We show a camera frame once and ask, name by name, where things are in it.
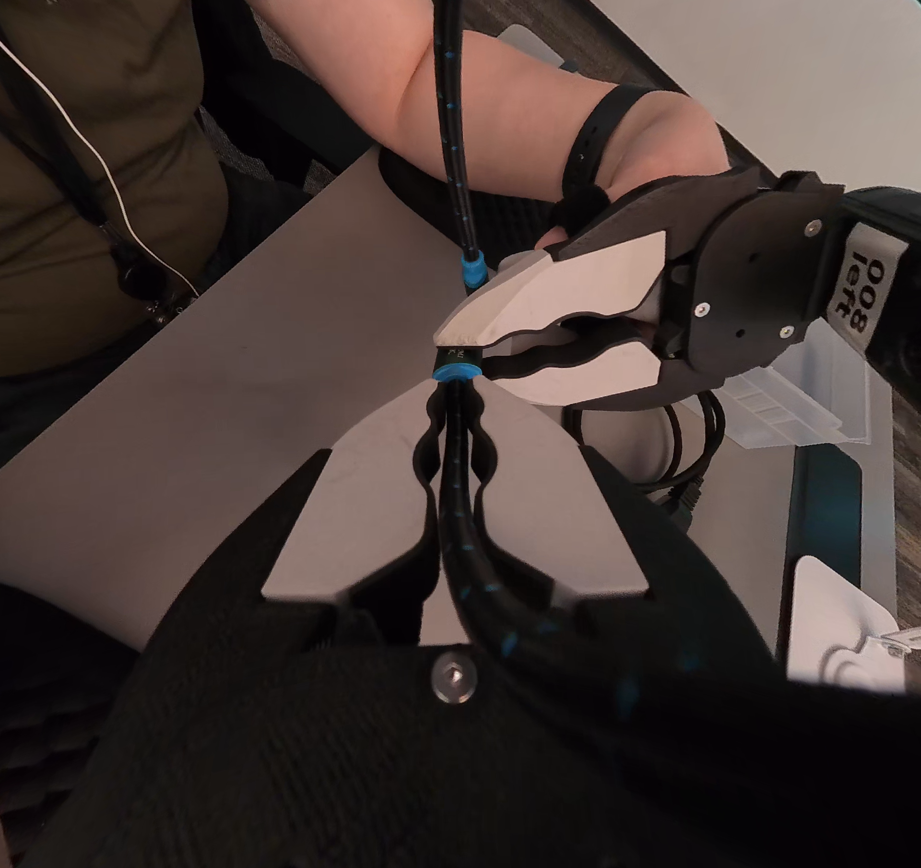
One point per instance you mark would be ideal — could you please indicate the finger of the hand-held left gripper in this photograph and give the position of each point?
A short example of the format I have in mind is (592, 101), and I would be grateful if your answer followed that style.
(568, 285)
(597, 375)

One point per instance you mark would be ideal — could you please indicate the clear plastic bin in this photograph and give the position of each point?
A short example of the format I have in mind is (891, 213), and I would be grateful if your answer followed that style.
(791, 407)

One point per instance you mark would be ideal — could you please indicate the white stand base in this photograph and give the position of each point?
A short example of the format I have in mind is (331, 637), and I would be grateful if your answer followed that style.
(820, 609)

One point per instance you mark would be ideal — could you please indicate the dark desk mat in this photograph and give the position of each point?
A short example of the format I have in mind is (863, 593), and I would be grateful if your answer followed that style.
(820, 522)

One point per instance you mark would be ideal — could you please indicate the black desk chair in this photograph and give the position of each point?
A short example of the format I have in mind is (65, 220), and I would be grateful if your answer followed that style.
(288, 127)

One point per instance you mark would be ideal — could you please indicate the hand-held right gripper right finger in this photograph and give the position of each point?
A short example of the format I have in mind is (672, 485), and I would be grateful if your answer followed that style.
(568, 515)

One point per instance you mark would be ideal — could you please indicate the person's olive shirt torso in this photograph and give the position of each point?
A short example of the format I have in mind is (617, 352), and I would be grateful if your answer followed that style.
(108, 162)

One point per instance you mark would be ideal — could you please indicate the person's left hand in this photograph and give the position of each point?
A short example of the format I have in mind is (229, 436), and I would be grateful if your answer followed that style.
(676, 141)

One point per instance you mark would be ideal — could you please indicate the person's left forearm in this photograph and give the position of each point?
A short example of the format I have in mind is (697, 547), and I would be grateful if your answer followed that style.
(504, 105)

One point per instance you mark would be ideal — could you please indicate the black mesh wrist rest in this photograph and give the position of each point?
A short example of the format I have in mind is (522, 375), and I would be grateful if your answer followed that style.
(518, 217)

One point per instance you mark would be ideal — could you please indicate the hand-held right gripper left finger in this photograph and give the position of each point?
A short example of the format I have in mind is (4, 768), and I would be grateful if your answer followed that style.
(352, 515)

